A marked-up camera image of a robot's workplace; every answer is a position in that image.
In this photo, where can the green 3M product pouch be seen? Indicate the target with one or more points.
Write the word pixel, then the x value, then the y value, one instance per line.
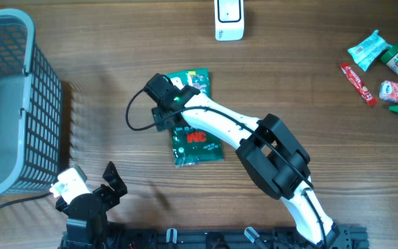
pixel 193 146

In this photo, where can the grey plastic mesh basket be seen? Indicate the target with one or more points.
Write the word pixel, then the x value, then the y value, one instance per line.
pixel 31 101

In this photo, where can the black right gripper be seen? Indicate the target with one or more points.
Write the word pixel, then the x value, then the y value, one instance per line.
pixel 159 113

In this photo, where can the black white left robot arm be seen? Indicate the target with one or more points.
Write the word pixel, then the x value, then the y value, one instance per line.
pixel 87 225

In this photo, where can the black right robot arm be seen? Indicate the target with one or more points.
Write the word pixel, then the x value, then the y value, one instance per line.
pixel 274 159

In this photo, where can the white barcode scanner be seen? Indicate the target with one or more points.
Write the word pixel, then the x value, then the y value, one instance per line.
pixel 229 20

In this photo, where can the small red white packet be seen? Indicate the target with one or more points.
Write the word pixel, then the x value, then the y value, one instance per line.
pixel 389 91

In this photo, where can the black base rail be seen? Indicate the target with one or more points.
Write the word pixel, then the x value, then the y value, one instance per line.
pixel 350 237

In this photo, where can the pale teal packet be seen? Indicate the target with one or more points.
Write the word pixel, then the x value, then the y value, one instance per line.
pixel 366 52

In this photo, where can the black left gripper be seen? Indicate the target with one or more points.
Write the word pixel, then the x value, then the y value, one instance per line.
pixel 112 198

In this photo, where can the red stick packet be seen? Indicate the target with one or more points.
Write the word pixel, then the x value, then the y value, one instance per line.
pixel 358 84

